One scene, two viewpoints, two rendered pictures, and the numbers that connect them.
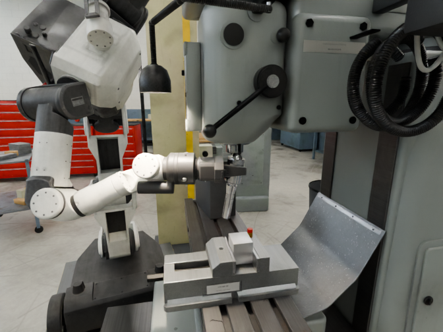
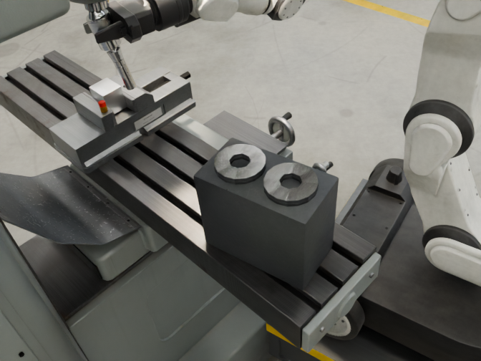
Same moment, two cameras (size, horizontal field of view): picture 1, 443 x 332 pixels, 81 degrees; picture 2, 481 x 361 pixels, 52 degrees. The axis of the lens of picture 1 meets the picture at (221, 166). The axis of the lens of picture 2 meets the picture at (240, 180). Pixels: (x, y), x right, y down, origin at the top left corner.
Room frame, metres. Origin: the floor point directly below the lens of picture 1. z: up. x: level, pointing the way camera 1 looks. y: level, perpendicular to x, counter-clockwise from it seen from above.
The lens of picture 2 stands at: (1.65, -0.31, 1.70)
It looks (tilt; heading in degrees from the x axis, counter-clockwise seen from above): 45 degrees down; 149
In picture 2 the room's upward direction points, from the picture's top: 6 degrees counter-clockwise
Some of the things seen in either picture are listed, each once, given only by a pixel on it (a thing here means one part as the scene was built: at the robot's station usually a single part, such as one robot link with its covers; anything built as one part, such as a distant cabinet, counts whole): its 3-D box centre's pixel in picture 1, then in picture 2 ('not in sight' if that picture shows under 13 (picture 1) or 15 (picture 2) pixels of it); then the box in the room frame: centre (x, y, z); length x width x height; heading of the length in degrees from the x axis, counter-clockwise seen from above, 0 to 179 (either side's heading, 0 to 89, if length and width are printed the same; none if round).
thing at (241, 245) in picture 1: (240, 248); (108, 97); (0.63, -0.05, 1.03); 0.06 x 0.05 x 0.06; 11
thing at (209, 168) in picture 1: (201, 169); (143, 14); (0.70, 0.06, 1.23); 0.13 x 0.12 x 0.10; 1
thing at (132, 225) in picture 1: (118, 239); (477, 240); (1.30, 0.56, 0.68); 0.21 x 0.20 x 0.13; 22
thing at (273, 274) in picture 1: (229, 265); (123, 108); (0.62, -0.02, 0.98); 0.35 x 0.15 x 0.11; 101
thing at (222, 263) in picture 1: (219, 255); (128, 92); (0.62, 0.00, 1.02); 0.12 x 0.06 x 0.04; 11
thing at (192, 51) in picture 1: (192, 88); not in sight; (0.68, 0.07, 1.45); 0.04 x 0.04 x 0.21; 11
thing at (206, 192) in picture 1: (214, 188); (266, 210); (1.15, 0.03, 1.03); 0.22 x 0.12 x 0.20; 22
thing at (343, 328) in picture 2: not in sight; (326, 308); (1.15, 0.22, 0.50); 0.20 x 0.05 x 0.20; 22
